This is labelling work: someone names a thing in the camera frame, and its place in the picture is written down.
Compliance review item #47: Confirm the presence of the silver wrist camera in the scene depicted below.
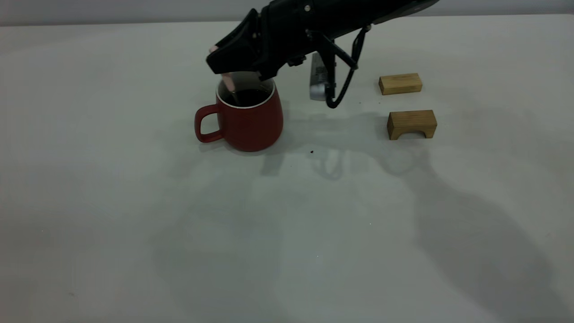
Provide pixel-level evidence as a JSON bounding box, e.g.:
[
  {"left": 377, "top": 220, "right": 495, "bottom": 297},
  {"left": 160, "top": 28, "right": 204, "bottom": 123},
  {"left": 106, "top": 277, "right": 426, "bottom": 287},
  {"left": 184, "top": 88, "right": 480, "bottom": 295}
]
[{"left": 309, "top": 50, "right": 337, "bottom": 102}]

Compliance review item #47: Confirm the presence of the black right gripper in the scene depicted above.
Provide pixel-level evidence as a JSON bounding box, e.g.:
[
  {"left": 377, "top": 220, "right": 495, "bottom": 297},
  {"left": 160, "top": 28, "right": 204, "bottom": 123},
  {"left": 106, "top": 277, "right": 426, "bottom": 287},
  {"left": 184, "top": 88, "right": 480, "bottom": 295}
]
[{"left": 206, "top": 0, "right": 324, "bottom": 81}]

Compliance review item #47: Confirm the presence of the rectangular wooden block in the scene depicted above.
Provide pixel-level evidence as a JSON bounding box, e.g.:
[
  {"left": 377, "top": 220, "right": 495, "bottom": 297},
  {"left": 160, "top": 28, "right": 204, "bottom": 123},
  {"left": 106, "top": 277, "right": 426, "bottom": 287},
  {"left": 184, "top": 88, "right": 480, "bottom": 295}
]
[{"left": 378, "top": 73, "right": 423, "bottom": 96}]

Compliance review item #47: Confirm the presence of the arched wooden block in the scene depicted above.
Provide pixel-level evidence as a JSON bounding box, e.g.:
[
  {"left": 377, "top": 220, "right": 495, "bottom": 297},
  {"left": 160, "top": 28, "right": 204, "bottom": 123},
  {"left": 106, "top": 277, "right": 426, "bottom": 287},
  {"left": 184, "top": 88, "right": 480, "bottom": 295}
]
[{"left": 387, "top": 109, "right": 438, "bottom": 140}]

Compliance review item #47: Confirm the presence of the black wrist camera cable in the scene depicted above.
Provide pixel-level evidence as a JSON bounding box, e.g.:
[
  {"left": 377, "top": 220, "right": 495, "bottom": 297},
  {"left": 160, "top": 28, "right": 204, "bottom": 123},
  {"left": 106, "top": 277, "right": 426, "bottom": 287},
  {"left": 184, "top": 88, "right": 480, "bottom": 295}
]
[{"left": 325, "top": 25, "right": 372, "bottom": 109}]

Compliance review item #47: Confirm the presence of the pink handled metal spoon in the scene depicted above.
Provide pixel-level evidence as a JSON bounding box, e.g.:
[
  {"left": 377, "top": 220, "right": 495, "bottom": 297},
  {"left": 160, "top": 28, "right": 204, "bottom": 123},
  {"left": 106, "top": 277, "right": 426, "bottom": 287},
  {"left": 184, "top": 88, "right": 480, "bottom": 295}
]
[{"left": 210, "top": 44, "right": 241, "bottom": 103}]

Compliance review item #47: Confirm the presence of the red ceramic mug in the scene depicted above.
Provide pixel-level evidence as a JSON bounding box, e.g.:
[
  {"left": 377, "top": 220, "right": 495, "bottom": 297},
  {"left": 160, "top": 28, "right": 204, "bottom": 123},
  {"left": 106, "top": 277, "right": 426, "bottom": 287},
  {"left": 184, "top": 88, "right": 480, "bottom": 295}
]
[{"left": 194, "top": 69, "right": 284, "bottom": 152}]

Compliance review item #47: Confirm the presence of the dark coffee liquid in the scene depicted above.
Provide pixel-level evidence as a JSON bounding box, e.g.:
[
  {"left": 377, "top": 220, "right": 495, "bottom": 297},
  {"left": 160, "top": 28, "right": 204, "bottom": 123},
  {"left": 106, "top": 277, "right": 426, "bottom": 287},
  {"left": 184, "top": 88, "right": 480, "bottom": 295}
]
[{"left": 224, "top": 89, "right": 271, "bottom": 108}]

